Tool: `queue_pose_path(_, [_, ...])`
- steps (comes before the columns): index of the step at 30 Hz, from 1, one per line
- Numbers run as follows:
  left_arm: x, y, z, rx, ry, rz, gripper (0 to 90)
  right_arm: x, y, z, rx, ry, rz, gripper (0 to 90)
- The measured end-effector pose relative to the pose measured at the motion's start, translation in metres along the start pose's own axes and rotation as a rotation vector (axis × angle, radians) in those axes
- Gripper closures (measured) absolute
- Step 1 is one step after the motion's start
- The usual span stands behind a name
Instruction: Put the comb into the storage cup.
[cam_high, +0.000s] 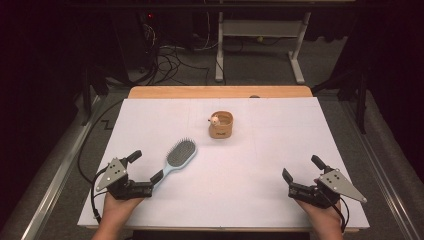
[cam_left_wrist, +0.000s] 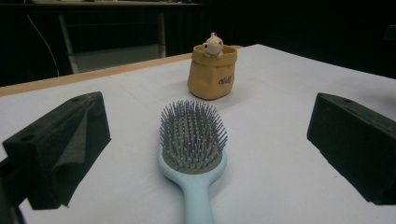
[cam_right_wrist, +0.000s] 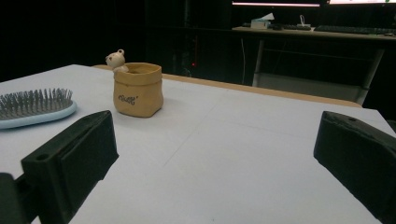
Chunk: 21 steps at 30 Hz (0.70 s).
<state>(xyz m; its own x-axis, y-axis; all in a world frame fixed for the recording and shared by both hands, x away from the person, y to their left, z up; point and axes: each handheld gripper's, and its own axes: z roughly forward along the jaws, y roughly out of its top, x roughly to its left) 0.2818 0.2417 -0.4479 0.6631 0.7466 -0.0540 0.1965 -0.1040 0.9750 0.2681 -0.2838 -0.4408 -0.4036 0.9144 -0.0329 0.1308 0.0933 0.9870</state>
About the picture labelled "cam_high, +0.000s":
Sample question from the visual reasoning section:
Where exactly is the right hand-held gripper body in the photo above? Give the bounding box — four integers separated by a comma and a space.
287, 165, 368, 210

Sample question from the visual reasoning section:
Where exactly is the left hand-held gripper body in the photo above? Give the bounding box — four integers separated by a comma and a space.
95, 157, 155, 201

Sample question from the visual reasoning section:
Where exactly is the light blue hairbrush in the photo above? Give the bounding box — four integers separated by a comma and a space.
153, 137, 198, 192

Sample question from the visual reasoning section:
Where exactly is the tan bear pen holder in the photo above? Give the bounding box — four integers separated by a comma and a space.
207, 110, 234, 140

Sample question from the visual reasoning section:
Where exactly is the person's left hand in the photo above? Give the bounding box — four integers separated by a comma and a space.
100, 191, 145, 228

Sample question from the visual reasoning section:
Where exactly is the person's right hand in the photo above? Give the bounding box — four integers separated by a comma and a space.
294, 179, 343, 232

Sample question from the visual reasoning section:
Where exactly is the white paper sheet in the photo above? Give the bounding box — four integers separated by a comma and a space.
77, 97, 370, 230

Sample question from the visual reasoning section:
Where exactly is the black stand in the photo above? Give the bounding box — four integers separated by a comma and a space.
80, 64, 110, 127
311, 64, 368, 135

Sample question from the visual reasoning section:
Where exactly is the black computer case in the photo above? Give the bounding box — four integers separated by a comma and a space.
111, 10, 158, 74

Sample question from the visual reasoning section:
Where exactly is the left hand-held gripper black cable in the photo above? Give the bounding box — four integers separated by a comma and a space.
90, 165, 111, 225

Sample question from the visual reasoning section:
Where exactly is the hand-held gripper black cable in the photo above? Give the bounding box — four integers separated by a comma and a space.
90, 165, 111, 225
324, 190, 351, 234

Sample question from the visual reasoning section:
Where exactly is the right hand-held gripper black cable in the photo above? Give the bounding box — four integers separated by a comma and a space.
324, 190, 351, 234

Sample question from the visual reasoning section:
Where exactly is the long black floor cable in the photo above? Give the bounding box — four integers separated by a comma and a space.
76, 99, 124, 185

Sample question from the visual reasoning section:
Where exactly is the metal floor rail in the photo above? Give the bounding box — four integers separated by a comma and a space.
341, 99, 424, 240
19, 95, 102, 240

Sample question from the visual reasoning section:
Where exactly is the tangle of floor cables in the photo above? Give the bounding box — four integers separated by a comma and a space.
141, 23, 212, 86

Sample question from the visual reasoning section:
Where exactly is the white metal frame desk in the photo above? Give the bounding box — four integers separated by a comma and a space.
214, 10, 313, 85

